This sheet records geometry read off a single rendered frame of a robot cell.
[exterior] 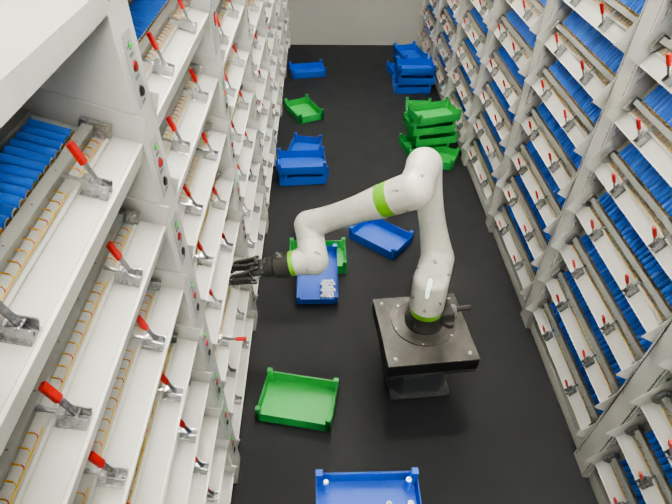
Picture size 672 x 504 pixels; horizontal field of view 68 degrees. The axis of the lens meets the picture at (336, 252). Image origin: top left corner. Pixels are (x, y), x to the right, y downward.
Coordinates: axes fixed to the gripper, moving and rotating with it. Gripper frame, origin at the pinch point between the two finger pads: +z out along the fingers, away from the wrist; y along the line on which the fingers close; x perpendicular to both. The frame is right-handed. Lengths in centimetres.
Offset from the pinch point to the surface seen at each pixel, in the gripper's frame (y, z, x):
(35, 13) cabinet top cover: 63, -25, -107
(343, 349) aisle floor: -6, -33, 63
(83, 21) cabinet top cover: 61, -30, -105
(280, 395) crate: 17, -7, 57
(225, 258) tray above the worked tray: 3.7, -5.9, -10.7
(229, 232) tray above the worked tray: -10.1, -5.5, -11.0
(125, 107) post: 53, -25, -89
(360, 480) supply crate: 66, -43, 32
